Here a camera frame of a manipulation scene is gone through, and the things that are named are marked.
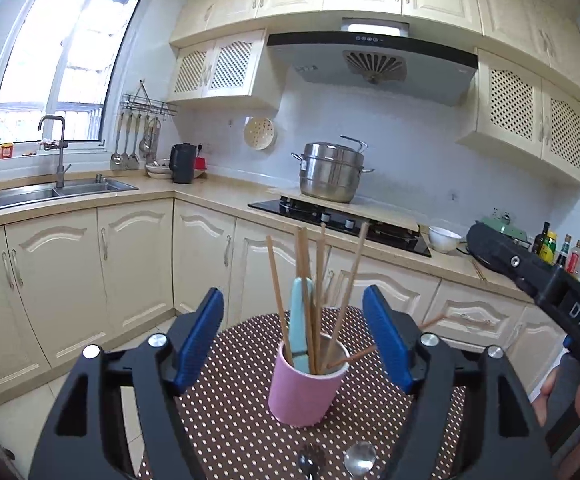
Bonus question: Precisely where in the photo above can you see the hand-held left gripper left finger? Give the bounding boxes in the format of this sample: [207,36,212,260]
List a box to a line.
[29,287,226,480]

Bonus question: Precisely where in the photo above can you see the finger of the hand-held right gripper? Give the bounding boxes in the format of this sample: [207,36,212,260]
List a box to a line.
[466,222,566,306]

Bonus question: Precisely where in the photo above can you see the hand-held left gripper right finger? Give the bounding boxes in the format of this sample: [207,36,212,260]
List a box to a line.
[361,284,555,480]

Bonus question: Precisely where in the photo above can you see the light blue sheathed knife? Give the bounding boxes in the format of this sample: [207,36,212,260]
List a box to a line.
[288,276,316,368]

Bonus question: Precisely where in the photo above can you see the pink cup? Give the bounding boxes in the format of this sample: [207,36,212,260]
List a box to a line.
[268,332,352,428]

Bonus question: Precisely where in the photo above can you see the pile of wooden chopsticks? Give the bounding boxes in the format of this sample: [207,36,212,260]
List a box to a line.
[265,221,448,376]

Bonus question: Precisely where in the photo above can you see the metal spoon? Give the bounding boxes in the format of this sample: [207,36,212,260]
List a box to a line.
[344,441,377,478]

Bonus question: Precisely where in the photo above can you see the row of hanging metal utensils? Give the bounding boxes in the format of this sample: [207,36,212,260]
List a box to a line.
[110,112,163,171]

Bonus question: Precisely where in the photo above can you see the person's right hand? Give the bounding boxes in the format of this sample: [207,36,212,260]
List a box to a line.
[534,374,580,442]

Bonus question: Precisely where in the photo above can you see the green electric grill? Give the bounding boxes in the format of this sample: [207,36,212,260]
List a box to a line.
[477,212,533,248]

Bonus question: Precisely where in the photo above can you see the dark oil bottle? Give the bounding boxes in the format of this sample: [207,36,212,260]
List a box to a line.
[531,221,551,261]

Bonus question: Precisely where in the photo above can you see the white bowl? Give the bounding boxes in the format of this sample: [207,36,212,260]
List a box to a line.
[428,225,463,253]

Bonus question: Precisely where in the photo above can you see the dark soy sauce bottle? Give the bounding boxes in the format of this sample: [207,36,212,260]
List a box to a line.
[554,234,573,268]

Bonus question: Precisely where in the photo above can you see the brown polka dot tablecloth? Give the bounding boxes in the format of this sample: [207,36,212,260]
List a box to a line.
[137,305,468,480]

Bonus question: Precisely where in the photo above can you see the cream lower kitchen cabinets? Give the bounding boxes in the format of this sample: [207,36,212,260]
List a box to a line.
[0,180,571,413]

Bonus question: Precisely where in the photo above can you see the black pasta server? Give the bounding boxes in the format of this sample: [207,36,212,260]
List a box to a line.
[297,442,327,480]

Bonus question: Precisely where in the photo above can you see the black gas stove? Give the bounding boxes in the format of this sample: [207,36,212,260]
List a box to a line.
[247,197,432,259]

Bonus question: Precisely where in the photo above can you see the steel steamer pot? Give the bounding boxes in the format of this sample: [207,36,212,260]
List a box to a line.
[291,135,375,204]

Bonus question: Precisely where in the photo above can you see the white shallow dish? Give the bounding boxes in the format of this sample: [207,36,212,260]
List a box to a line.
[145,159,173,179]

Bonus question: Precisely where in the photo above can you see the black electric kettle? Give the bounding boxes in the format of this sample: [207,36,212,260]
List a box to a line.
[169,142,198,184]

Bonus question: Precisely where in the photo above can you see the cream perforated round plate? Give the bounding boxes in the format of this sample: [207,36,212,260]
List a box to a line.
[243,116,277,151]

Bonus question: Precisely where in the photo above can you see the metal faucet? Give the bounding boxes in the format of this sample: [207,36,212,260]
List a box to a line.
[37,115,72,190]

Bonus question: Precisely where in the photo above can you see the steel kitchen sink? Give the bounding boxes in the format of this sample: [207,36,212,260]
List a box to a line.
[0,176,139,214]

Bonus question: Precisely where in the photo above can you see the grey range hood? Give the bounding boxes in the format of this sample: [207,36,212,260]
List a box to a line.
[266,17,480,107]

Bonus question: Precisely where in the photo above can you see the kitchen window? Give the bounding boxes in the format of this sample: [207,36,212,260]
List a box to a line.
[0,0,153,148]

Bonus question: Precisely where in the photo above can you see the metal wall rack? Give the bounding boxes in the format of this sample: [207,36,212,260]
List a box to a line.
[120,80,178,120]

